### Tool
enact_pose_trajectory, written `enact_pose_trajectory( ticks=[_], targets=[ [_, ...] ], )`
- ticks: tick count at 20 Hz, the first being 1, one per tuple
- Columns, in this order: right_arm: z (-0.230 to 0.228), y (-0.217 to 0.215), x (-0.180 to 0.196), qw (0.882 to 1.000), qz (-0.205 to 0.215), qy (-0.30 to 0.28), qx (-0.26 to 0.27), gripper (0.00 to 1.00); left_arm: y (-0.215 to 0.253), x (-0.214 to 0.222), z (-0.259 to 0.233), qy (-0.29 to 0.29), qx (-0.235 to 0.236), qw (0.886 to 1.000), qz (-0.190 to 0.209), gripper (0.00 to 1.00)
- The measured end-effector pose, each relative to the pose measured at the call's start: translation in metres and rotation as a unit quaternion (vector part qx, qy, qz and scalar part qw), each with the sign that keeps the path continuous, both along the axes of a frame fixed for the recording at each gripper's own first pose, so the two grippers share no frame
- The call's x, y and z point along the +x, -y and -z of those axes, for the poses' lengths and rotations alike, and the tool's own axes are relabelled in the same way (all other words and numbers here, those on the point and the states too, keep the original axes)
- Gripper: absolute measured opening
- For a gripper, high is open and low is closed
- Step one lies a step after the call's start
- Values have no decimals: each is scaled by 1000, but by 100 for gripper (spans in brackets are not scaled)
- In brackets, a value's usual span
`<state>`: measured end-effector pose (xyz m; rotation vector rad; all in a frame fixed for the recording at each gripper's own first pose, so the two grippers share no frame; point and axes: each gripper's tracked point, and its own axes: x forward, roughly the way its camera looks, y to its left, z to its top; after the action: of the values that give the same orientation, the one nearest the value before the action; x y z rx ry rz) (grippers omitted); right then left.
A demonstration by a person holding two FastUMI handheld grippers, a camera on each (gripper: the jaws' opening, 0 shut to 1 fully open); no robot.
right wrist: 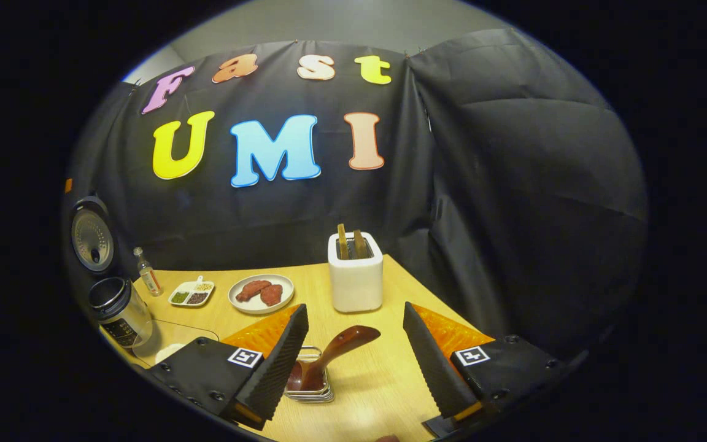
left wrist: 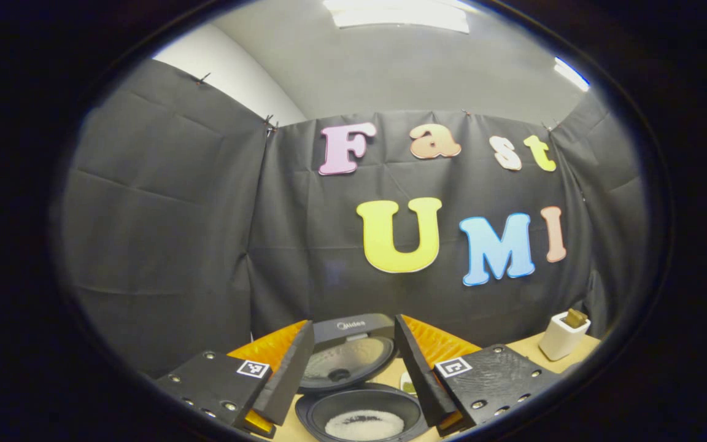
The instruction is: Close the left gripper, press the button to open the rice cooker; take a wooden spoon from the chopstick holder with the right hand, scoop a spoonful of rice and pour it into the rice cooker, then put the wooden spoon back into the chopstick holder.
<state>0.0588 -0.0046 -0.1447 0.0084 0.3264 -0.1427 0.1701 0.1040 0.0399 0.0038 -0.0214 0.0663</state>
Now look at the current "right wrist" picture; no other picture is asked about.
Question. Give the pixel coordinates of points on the red meat piece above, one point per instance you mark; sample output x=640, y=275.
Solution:
x=272, y=296
x=252, y=288

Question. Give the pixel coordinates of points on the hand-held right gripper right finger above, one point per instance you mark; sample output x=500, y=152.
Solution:
x=433, y=362

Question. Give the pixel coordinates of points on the brown wooden spoon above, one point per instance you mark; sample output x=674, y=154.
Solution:
x=341, y=344

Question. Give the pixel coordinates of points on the clear chopstick holder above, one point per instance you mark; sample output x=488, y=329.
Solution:
x=323, y=393

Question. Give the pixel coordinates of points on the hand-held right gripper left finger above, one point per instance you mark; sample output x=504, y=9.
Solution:
x=280, y=362

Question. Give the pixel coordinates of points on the clear glass tray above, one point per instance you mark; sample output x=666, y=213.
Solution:
x=175, y=334

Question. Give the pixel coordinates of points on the grey and silver rice cooker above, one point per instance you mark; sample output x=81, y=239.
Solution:
x=117, y=319

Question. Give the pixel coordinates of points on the white round plate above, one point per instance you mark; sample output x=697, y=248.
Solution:
x=249, y=307

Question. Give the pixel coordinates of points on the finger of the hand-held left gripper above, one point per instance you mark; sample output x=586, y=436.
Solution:
x=68, y=185

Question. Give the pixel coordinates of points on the brown toast slice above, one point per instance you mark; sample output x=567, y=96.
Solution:
x=343, y=242
x=361, y=244

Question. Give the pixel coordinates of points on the white divided bean dish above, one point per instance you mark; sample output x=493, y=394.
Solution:
x=191, y=290

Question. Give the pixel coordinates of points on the small clear glass bottle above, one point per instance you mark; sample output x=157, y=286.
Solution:
x=150, y=279

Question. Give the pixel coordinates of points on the white toaster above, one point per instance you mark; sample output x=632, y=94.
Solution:
x=356, y=282

